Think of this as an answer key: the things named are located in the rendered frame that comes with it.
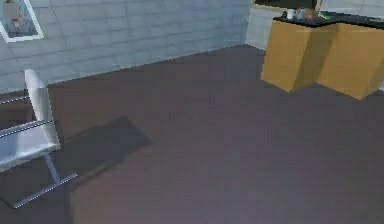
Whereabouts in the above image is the wooden black-topped kitchen counter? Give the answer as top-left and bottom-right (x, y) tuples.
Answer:
(260, 12), (384, 101)

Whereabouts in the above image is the brown and grey small object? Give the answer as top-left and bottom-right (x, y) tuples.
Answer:
(296, 7), (318, 20)

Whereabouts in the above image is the green flat item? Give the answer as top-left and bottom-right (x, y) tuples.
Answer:
(317, 11), (338, 20)

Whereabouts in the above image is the silver grey metal chair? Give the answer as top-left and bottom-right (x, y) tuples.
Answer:
(0, 68), (79, 210)

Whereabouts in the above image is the white framed wall picture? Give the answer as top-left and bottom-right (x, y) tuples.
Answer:
(0, 0), (45, 44)

